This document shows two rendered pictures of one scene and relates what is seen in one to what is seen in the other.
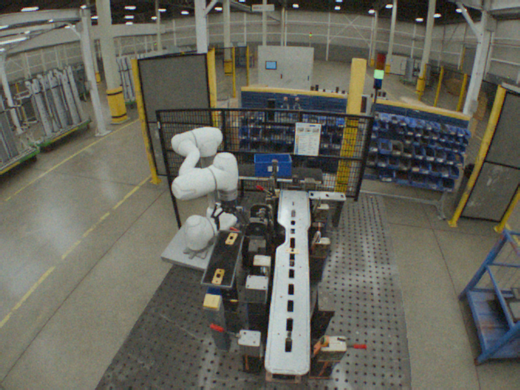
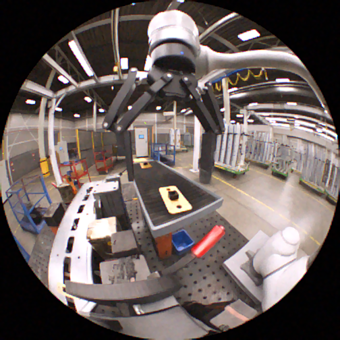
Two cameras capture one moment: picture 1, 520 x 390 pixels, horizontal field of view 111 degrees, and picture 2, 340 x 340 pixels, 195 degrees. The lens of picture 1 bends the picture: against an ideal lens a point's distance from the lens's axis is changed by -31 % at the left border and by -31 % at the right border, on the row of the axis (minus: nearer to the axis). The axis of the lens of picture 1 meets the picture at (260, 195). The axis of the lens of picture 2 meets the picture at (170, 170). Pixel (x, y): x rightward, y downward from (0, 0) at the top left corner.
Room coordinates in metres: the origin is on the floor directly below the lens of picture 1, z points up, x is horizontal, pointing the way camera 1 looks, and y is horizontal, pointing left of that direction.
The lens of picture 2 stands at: (1.11, 0.06, 1.27)
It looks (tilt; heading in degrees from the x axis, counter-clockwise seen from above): 18 degrees down; 147
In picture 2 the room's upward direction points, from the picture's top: straight up
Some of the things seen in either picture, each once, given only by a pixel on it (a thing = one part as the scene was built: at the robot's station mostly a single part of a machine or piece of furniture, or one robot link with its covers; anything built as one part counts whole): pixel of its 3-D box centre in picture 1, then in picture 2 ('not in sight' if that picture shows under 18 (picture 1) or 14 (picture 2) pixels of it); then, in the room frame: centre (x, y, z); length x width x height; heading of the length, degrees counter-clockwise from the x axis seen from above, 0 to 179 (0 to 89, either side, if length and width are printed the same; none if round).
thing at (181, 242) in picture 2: (214, 298); (181, 243); (0.89, 0.27, 0.74); 0.11 x 0.10 x 0.09; 174
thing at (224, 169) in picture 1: (223, 171); (174, 29); (0.97, 0.16, 1.56); 0.13 x 0.11 x 0.16; 127
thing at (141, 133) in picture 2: not in sight; (141, 139); (-5.56, 2.12, 1.22); 0.80 x 0.54 x 2.45; 76
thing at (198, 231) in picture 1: (196, 230); (278, 251); (1.33, 0.44, 0.91); 0.18 x 0.16 x 0.22; 127
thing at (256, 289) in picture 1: (257, 306); (119, 224); (0.74, 0.01, 0.90); 0.13 x 0.10 x 0.41; 84
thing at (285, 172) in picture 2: not in sight; (284, 158); (1.92, 6.80, 0.88); 1.91 x 1.00 x 1.76; 77
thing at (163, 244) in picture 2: (228, 285); (159, 228); (0.86, 0.17, 0.92); 0.10 x 0.08 x 0.45; 174
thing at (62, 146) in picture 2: not in sight; (63, 150); (-8.90, -4.74, 1.22); 0.80 x 0.54 x 2.45; 76
